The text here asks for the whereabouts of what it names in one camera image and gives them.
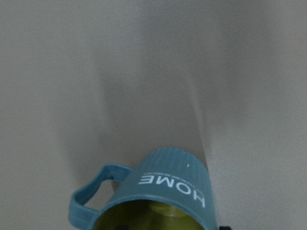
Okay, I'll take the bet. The blue cup with handle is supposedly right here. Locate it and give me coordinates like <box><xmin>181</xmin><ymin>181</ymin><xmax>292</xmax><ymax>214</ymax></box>
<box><xmin>68</xmin><ymin>147</ymin><xmax>218</xmax><ymax>230</ymax></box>

